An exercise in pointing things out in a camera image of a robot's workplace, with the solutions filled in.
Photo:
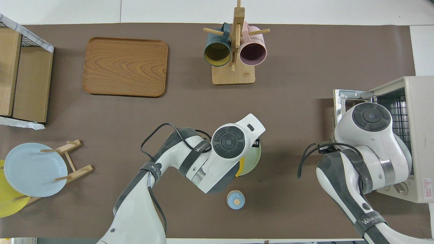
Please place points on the light blue plate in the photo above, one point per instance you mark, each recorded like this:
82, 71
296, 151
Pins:
34, 169

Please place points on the wooden mug rack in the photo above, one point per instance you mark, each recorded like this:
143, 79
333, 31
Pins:
234, 76

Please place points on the cream toaster oven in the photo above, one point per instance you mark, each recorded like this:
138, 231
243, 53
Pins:
423, 135

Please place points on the pale green plate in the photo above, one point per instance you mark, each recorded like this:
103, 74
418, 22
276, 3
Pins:
252, 159

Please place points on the yellow plate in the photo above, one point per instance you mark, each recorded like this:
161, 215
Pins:
8, 203

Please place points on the wooden plate rack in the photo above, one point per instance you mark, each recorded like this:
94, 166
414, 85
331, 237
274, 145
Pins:
76, 173

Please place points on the glass oven door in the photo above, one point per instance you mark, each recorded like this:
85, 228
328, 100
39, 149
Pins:
349, 93

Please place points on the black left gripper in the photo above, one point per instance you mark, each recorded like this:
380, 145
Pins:
256, 142

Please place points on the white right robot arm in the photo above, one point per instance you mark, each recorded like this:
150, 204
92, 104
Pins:
369, 142

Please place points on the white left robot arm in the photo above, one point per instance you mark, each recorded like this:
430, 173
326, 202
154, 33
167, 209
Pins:
217, 152

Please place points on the wooden serving tray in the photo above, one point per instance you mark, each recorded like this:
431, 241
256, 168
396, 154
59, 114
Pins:
125, 67

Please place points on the dark teal mug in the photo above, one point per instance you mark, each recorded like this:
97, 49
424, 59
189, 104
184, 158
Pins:
217, 54

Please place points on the brown table mat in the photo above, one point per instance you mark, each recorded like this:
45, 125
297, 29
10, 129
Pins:
101, 135

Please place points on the pink mug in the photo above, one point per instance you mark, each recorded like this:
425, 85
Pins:
253, 54

